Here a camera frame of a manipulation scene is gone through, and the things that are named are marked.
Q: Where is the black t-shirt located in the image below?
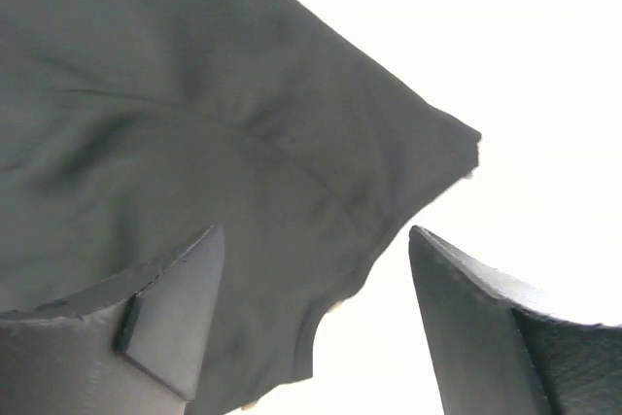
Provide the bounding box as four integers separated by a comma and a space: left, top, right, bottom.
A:
1, 0, 480, 414

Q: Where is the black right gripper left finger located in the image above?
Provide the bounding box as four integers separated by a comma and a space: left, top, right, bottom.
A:
1, 227, 225, 415

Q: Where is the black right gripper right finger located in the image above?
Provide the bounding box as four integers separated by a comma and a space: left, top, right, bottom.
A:
409, 226, 621, 414

